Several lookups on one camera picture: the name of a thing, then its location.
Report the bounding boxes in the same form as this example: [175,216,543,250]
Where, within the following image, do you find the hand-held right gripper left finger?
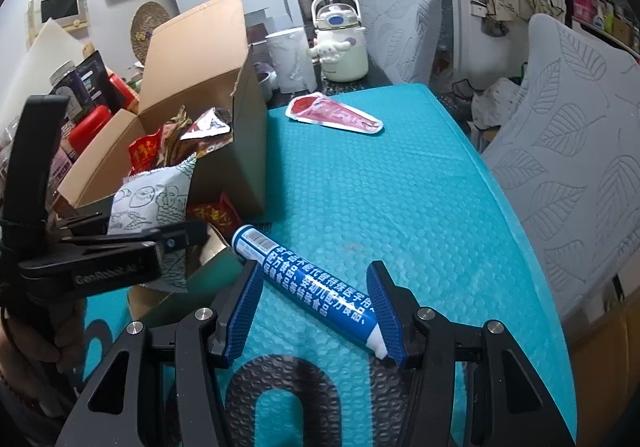
[54,259,266,447]

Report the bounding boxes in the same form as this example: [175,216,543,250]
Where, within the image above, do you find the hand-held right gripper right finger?
[366,261,576,447]

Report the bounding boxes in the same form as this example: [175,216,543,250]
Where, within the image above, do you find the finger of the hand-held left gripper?
[50,213,112,238]
[65,220,210,256]

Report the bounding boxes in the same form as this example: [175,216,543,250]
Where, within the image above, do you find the red snack packet yellow print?
[186,192,243,240]

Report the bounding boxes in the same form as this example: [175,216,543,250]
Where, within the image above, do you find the white patterned snack bag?
[106,157,198,294]

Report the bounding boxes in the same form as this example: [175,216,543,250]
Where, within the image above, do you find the blue tube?
[231,224,396,359]

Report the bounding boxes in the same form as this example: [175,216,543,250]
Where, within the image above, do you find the red white packet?
[127,124,168,175]

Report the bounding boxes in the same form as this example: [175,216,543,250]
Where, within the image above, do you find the green gold snack packet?
[160,104,193,168]

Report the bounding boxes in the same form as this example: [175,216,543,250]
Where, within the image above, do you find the silver foil packet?
[177,106,235,155]

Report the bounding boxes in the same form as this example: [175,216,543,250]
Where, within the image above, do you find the red sauce pouch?
[285,94,385,134]

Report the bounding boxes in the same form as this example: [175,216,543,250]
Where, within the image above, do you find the cardboard box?
[57,0,269,218]

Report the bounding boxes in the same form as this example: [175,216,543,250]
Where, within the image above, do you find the person's left hand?
[0,299,88,423]

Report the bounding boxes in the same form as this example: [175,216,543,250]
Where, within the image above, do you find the red bottle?
[68,106,112,163]

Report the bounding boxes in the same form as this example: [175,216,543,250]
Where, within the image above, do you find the teal bubble mat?
[82,83,581,447]

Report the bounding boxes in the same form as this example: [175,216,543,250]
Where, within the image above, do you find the red packets bundle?
[107,72,141,114]

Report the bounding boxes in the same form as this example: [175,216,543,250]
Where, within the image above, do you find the dark jar with grey label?
[47,60,88,128]

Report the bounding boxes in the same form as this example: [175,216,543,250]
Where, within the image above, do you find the black pouch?
[75,50,118,110]

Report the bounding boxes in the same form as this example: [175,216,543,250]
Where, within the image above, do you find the white foam board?
[0,20,88,128]

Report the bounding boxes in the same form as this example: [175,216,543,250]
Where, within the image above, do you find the round woven trivet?
[130,1,172,65]

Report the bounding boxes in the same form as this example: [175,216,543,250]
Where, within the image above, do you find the white cup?
[264,26,318,94]

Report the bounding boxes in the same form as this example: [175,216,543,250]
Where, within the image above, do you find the white patterned cloth bag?
[452,77,526,128]

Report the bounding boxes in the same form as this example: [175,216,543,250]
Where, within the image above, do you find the grey covered chair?
[480,13,640,320]
[357,0,443,87]

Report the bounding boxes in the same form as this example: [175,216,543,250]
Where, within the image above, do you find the white cartoon kettle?
[307,0,371,83]

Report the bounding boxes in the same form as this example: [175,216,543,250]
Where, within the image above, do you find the row of bottles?
[570,0,640,53]

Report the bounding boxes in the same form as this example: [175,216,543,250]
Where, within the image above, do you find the wall intercom panel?
[27,0,88,40]

